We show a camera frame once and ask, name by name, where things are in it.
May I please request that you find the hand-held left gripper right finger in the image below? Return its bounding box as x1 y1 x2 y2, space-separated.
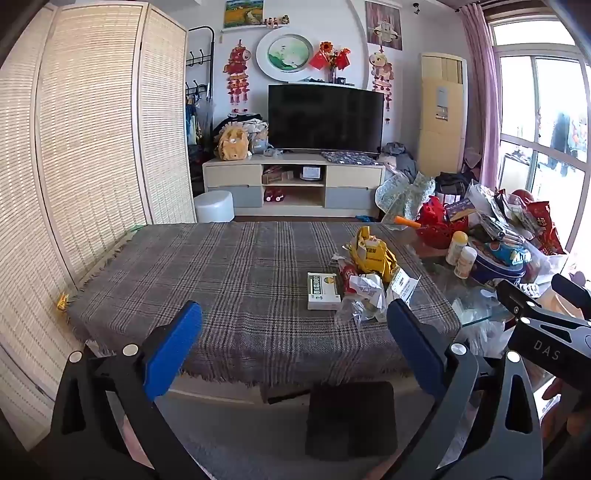
386 298 544 480

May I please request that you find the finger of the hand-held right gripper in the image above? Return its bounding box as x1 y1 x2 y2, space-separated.
551 274 591 319
496 280 591 330

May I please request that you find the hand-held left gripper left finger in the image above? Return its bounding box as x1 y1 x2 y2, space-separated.
48 301 208 480

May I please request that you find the clear plastic wrapper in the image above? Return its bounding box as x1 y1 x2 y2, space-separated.
333 295 389 328

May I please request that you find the white paper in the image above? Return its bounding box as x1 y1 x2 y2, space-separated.
348 273 386 308

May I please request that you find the red snack wrapper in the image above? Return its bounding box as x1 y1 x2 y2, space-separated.
337 258 361 294

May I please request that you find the yellow snack bag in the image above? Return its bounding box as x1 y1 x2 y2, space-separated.
346 226 399 283

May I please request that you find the black waste bin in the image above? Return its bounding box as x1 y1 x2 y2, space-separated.
305 382 399 457

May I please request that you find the white green medicine box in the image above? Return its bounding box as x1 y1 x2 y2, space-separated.
307 272 342 311

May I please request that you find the person's right hand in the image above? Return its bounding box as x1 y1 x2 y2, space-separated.
541 377 591 437

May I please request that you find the blue round tin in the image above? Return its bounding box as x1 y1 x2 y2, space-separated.
471 240 532 287

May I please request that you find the white plastic bag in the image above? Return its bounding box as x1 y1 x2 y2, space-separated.
462 318 514 357

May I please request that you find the white pill bottle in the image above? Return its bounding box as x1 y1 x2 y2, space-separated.
454 246 478 279
445 231 468 266

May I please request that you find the red snack bag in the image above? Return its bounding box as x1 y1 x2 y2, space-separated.
526 200 566 254

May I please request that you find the grey plaid tablecloth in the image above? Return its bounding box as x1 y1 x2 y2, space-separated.
67 220 462 386

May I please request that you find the red plastic basket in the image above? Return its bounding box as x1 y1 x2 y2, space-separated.
416 196 469 250

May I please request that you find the black bag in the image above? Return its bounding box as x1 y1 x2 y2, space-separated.
434 172 472 197

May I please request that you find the green floral cloth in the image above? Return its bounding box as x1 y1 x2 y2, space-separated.
375 172 437 220

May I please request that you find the white round stool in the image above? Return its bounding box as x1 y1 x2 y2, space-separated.
194 190 235 223

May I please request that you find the cream standing air conditioner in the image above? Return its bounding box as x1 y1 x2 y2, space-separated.
418 53 468 174

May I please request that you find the window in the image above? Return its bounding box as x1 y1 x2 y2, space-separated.
489 18 591 259

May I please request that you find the grey clothes pile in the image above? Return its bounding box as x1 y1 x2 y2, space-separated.
381 142 419 181

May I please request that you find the wooden television cabinet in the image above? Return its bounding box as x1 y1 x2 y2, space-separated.
202 154 386 217

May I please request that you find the dark patterned cloth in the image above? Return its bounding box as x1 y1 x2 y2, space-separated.
321 151 382 165

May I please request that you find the pink curtain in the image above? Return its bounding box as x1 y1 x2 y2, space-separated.
459 2 502 185

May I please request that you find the yellow plush toy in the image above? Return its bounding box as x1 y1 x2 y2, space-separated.
217 127 252 161

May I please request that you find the woven folding screen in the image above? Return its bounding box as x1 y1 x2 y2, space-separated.
0 2 197 444

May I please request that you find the flat screen television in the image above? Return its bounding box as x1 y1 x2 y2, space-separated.
268 84 385 154

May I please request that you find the pink animal hanging decoration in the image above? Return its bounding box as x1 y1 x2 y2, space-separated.
369 46 395 112

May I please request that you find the black coat rack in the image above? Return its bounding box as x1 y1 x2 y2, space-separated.
185 26 215 153

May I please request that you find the red fish hanging decoration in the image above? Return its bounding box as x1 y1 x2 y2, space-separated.
223 39 250 114

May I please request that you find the vase of flowers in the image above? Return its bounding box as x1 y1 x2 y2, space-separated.
309 41 350 84

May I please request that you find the landscape painting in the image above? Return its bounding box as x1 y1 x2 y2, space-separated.
224 0 265 29

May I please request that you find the wall poster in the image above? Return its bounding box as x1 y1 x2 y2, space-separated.
366 1 403 51

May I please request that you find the round green wall art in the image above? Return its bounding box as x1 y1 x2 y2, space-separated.
256 27 320 80

